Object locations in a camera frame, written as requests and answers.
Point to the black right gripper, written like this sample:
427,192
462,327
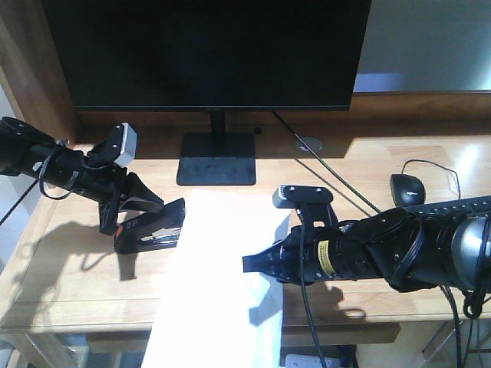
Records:
330,255

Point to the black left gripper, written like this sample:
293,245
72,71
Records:
112,187

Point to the black orange stapler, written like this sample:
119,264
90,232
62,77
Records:
151,231

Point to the white paper sheet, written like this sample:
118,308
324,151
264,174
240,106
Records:
212,313

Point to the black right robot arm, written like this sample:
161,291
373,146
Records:
408,250

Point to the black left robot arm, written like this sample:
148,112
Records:
24,148

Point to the wooden desk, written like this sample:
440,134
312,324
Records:
64,276

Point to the white power strip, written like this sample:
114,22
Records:
304,361

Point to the black computer mouse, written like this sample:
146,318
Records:
406,190

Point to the black computer monitor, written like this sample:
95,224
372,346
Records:
210,56

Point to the black keyboard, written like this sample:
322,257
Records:
474,206

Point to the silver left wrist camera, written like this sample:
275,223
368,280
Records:
118,149

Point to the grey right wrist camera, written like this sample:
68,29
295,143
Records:
292,196

